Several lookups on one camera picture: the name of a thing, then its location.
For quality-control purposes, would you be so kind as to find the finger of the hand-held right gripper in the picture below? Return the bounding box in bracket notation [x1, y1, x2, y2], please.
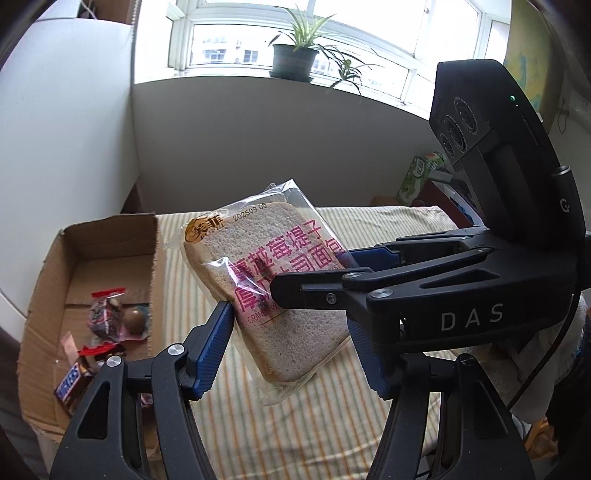
[269, 248, 498, 313]
[346, 228, 490, 271]

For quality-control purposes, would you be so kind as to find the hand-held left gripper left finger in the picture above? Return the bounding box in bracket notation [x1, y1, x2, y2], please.
[48, 300, 234, 480]

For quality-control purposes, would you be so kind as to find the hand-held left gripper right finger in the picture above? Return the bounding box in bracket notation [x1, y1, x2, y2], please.
[346, 318, 529, 480]

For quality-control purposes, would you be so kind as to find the sliced bread packet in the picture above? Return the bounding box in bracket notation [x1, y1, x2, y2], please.
[166, 179, 358, 407]

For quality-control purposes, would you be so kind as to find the brown egg snack packet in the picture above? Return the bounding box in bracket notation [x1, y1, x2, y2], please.
[121, 305, 151, 340]

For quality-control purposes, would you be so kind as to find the red-ended pastry packet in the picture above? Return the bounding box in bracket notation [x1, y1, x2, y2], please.
[78, 287, 129, 365]

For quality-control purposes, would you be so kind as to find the brown chocolate bar packet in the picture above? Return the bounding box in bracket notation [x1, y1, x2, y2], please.
[53, 357, 100, 416]

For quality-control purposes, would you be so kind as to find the brown cardboard box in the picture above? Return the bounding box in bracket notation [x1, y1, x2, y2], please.
[16, 212, 160, 462]

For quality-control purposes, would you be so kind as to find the dark red box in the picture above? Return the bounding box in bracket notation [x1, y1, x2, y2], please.
[418, 178, 481, 229]

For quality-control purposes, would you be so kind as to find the green carton box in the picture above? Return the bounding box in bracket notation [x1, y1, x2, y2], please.
[396, 151, 448, 206]

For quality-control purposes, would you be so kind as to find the striped yellow tablecloth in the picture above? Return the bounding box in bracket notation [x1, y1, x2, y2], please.
[152, 205, 587, 480]

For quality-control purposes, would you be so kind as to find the potted spider plant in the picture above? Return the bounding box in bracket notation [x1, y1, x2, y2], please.
[268, 4, 384, 95]

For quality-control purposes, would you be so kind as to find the white cabinet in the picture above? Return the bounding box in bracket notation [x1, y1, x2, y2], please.
[0, 9, 141, 324]

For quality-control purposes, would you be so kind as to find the white framed window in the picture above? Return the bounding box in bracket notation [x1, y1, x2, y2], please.
[134, 0, 513, 116]

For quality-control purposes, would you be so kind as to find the wall map poster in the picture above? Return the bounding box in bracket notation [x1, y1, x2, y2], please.
[503, 0, 561, 116]

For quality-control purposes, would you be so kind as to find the black cable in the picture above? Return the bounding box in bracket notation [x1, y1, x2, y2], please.
[505, 286, 580, 411]

